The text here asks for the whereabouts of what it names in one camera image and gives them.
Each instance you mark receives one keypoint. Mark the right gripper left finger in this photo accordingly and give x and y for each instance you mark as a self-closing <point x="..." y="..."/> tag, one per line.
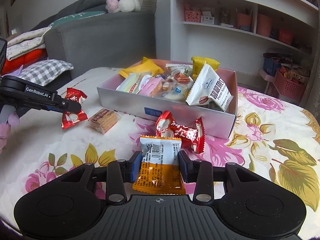
<point x="120" y="172"/>

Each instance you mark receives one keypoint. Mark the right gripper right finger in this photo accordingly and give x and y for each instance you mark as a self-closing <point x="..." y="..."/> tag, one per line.
<point x="200" y="173"/>

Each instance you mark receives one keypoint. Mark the large red snack pack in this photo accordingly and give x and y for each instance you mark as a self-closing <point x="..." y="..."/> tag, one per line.
<point x="191" y="137"/>

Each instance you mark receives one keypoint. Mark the orange white snack pack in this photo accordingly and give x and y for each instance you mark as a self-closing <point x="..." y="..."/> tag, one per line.
<point x="159" y="170"/>

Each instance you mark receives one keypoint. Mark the white blue bread pack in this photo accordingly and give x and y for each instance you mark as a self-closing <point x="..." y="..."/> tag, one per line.
<point x="178" y="93"/>

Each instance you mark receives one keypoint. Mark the white pecan nut pack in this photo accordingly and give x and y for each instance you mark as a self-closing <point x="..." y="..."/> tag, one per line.
<point x="209" y="87"/>

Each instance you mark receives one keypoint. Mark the pale green white snack pack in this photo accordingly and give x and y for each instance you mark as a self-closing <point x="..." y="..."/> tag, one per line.
<point x="134" y="83"/>

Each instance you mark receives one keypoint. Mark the purple gloved hand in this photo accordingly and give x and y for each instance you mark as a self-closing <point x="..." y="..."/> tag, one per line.
<point x="9" y="119"/>

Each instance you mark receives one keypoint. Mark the checkered grey pillow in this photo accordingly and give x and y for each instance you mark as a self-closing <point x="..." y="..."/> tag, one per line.
<point x="44" y="72"/>

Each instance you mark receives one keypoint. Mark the brown cracker pack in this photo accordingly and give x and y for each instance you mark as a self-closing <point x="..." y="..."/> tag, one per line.
<point x="103" y="120"/>

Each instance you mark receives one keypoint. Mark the small red candy pack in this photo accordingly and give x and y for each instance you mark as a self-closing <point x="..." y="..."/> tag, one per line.
<point x="74" y="113"/>

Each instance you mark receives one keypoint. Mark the pink white snack box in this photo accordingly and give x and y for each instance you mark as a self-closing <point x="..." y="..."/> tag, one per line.
<point x="216" y="123"/>

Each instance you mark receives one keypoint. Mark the pink snack pack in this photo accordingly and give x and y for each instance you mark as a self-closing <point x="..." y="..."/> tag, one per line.
<point x="152" y="87"/>

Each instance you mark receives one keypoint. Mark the grey sofa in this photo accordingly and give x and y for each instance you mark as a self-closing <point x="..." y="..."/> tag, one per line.
<point x="114" y="40"/>

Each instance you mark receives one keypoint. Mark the teal cushion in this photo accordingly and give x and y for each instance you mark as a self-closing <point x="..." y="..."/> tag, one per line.
<point x="78" y="16"/>

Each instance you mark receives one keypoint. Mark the white nut mix pack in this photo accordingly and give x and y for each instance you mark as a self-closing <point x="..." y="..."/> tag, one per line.
<point x="180" y="73"/>

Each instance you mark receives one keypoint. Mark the pink basket on floor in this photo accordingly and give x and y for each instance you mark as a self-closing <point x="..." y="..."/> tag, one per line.
<point x="288" y="88"/>

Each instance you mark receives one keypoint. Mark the blue storage bin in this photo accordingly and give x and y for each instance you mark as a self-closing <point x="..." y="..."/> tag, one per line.
<point x="271" y="64"/>

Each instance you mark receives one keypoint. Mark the pink white plush toy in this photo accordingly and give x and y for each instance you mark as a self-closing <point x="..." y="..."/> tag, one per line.
<point x="113" y="6"/>

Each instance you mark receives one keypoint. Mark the white shelf unit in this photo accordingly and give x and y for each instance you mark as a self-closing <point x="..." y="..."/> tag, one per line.
<point x="237" y="32"/>

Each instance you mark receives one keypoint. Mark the small pink shelf basket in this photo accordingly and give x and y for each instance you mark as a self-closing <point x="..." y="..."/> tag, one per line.
<point x="192" y="16"/>

